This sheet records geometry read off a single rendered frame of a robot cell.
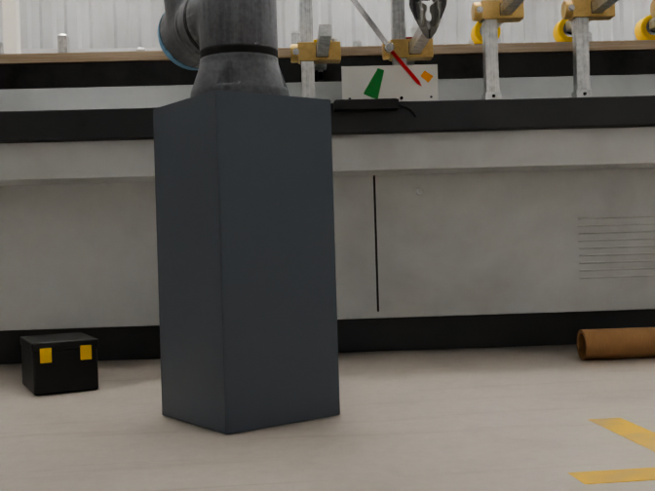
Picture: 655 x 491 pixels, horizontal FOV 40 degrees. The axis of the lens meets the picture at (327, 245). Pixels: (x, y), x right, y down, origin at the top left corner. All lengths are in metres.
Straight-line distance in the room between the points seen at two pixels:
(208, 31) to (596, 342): 1.30
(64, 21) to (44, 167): 7.49
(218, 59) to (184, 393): 0.62
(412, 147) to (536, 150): 0.34
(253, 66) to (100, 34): 8.22
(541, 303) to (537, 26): 7.83
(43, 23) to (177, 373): 8.42
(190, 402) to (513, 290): 1.29
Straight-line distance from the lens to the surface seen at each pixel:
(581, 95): 2.58
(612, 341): 2.47
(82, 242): 2.72
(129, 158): 2.50
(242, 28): 1.72
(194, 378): 1.69
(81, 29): 9.96
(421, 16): 2.24
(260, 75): 1.70
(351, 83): 2.47
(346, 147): 2.47
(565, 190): 2.78
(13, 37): 3.63
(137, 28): 9.90
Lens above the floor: 0.33
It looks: level
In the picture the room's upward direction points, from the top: 2 degrees counter-clockwise
